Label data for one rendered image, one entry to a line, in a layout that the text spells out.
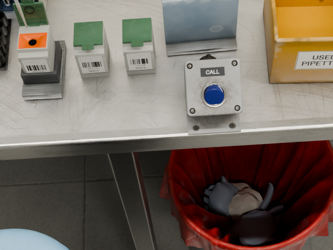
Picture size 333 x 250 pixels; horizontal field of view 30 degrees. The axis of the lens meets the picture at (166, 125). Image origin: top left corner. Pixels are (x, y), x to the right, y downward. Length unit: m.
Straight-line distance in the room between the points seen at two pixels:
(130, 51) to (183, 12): 0.09
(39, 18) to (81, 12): 0.12
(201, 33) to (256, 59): 0.09
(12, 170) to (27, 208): 0.13
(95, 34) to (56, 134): 0.14
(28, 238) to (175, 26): 0.44
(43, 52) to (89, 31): 0.07
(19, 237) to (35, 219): 1.26
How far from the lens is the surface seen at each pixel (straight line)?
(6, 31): 0.94
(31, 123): 0.86
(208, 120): 0.83
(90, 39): 0.83
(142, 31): 0.83
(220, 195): 1.49
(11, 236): 0.50
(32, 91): 0.87
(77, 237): 1.72
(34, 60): 0.84
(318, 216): 1.26
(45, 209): 1.77
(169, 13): 0.84
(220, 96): 0.77
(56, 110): 0.86
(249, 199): 1.48
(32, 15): 0.84
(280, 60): 0.82
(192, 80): 0.78
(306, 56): 0.82
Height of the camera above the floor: 1.60
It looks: 61 degrees down
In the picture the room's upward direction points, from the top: 6 degrees counter-clockwise
